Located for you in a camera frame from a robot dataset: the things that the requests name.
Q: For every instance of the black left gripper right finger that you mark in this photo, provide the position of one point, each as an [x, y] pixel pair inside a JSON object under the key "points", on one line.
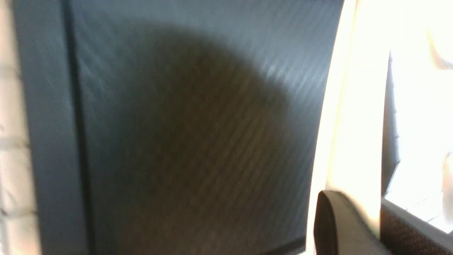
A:
{"points": [[405, 234]]}

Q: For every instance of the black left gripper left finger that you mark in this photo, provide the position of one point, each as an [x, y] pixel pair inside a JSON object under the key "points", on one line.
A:
{"points": [[340, 230]]}

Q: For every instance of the large white square plate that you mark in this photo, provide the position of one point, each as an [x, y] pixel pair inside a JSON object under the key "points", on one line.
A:
{"points": [[386, 124]]}

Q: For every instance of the black serving tray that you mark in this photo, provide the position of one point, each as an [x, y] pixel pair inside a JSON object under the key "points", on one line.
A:
{"points": [[174, 127]]}

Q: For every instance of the checkered white tablecloth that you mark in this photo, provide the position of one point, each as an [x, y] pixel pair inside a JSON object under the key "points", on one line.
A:
{"points": [[19, 222]]}

